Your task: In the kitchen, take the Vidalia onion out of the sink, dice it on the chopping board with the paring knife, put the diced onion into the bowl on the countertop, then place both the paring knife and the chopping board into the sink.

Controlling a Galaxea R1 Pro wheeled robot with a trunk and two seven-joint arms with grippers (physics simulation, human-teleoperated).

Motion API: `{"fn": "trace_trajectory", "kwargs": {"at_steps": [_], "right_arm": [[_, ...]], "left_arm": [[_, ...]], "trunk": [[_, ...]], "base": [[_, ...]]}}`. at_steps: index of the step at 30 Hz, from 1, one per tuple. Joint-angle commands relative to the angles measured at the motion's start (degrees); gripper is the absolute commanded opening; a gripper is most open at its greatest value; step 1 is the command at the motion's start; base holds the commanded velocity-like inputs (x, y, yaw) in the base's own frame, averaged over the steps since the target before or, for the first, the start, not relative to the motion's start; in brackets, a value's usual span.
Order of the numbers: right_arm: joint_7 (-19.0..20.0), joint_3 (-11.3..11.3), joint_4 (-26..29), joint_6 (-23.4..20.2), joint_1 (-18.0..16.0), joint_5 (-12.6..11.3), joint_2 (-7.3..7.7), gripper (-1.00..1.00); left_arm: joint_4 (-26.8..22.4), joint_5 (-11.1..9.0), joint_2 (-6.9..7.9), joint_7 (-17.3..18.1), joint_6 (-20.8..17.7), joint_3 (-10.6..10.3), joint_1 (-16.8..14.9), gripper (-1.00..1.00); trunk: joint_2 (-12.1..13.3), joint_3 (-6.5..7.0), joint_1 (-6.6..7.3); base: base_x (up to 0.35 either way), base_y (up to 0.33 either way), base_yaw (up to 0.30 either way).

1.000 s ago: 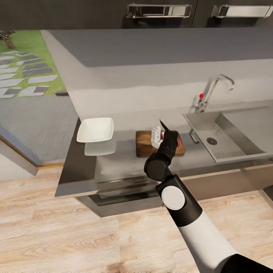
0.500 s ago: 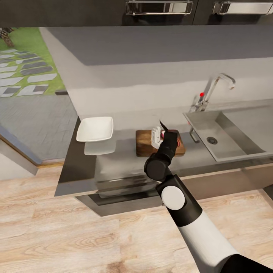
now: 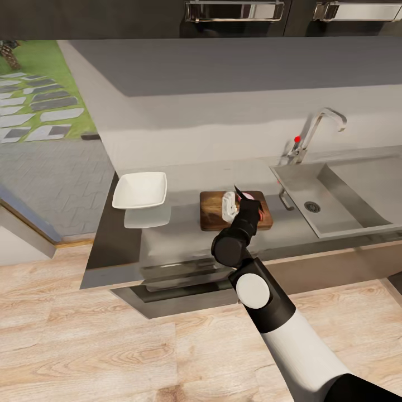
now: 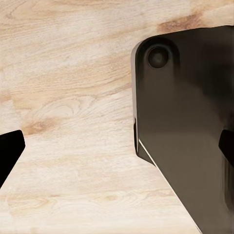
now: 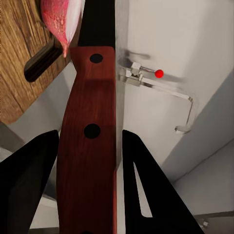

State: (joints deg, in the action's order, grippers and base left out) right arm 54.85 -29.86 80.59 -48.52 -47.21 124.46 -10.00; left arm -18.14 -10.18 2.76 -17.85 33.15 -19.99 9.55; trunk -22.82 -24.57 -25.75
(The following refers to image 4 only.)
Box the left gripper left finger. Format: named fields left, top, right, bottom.
left=0, top=130, right=25, bottom=188

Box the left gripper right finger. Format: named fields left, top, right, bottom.
left=218, top=129, right=234, bottom=168

